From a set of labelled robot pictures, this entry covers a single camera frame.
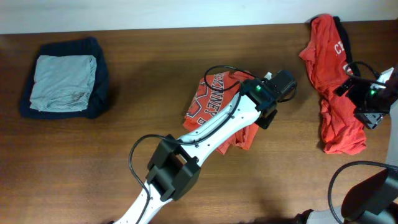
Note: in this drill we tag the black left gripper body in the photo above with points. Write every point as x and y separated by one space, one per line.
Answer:
266 120

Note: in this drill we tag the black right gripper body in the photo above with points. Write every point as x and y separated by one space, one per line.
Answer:
369 107

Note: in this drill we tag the orange t-shirt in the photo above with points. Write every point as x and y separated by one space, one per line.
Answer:
213 94

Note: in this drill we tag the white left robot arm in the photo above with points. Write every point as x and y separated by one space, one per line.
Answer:
176 164

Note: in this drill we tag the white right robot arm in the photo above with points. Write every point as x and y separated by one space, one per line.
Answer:
370 201

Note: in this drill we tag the red garment with white letters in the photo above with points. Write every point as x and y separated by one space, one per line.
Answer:
340 130

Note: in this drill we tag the black garment under red one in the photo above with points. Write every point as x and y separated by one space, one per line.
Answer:
342 47

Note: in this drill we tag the folded dark navy garment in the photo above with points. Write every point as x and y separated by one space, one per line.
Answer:
98 102

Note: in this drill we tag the folded grey garment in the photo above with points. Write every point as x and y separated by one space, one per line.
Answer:
63 84

